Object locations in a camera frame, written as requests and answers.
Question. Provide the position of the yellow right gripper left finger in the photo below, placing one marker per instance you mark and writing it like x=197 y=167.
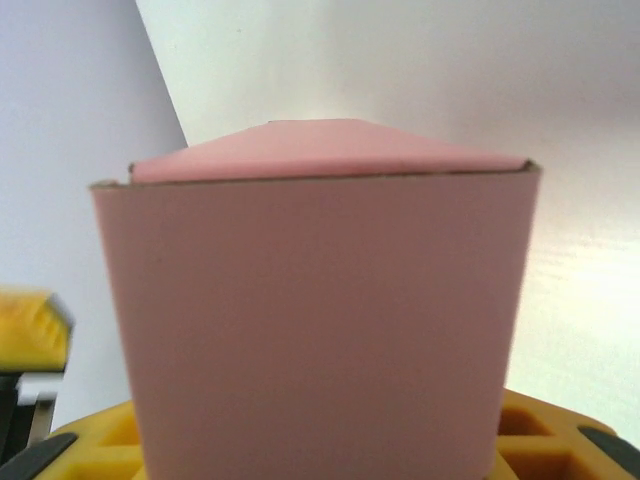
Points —
x=90 y=450

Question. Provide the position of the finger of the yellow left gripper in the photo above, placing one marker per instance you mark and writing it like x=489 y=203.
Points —
x=30 y=330

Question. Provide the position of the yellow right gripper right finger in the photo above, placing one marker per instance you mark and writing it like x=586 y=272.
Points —
x=550 y=445

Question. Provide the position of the pink paper box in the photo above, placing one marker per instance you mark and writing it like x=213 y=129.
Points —
x=320 y=300

